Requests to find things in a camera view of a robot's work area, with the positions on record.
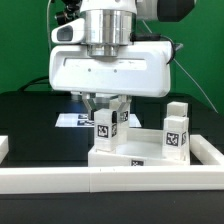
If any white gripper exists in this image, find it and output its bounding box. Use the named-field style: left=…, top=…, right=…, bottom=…
left=49, top=41, right=172, bottom=123

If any white square table top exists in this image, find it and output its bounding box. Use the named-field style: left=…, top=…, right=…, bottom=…
left=88, top=128, right=190, bottom=167

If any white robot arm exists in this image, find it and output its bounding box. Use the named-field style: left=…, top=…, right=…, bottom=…
left=49, top=0, right=197, bottom=122

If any white marker sheet with tags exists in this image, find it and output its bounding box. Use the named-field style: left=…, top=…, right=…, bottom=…
left=55, top=113, right=141, bottom=128

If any white U-shaped fence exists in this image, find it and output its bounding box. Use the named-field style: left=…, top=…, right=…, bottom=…
left=0, top=135, right=224, bottom=194

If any black cable bundle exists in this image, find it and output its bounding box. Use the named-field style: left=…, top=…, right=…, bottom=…
left=17, top=75, right=51, bottom=93

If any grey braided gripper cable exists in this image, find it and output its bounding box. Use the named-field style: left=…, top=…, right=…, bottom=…
left=130, top=19, right=184, bottom=66

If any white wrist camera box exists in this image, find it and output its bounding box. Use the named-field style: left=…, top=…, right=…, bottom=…
left=51, top=18, right=85, bottom=44

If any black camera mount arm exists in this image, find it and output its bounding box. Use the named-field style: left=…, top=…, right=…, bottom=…
left=55, top=0, right=82, bottom=26

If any thin white cable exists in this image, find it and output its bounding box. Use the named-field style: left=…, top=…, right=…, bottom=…
left=45, top=0, right=56, bottom=51

